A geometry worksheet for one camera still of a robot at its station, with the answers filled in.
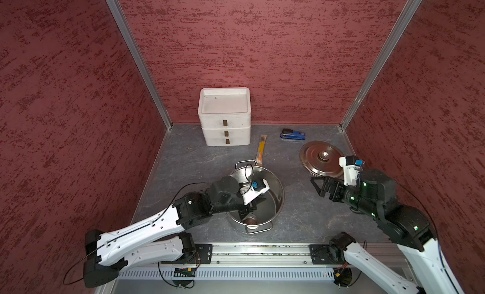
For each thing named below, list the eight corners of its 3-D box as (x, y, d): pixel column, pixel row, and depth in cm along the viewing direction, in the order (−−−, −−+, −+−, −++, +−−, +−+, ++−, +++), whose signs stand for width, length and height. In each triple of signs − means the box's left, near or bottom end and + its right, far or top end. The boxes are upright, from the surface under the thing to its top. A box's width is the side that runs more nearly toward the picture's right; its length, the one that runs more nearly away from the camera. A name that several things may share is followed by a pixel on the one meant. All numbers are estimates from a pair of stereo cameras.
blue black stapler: (280, 139, 116) (281, 135, 113) (279, 133, 120) (280, 128, 116) (304, 139, 116) (306, 135, 113) (302, 133, 120) (304, 129, 116)
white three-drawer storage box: (203, 147, 111) (193, 114, 91) (208, 120, 126) (201, 87, 106) (250, 147, 112) (251, 114, 91) (250, 120, 126) (250, 87, 106)
